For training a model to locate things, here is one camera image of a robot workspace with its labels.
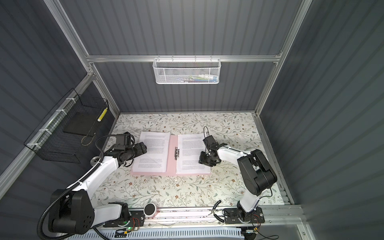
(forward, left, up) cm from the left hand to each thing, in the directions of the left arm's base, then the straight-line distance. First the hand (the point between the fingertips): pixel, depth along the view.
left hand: (140, 149), depth 88 cm
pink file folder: (-9, -17, -10) cm, 22 cm away
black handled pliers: (-33, -40, -10) cm, 53 cm away
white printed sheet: (+6, -30, -10) cm, 32 cm away
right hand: (-6, -37, -9) cm, 39 cm away
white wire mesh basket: (+67, -30, +12) cm, 75 cm away
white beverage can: (-8, +22, +3) cm, 24 cm away
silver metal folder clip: (+1, -21, -9) cm, 23 cm away
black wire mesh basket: (-2, +32, +17) cm, 37 cm away
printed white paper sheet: (-3, -7, -10) cm, 12 cm away
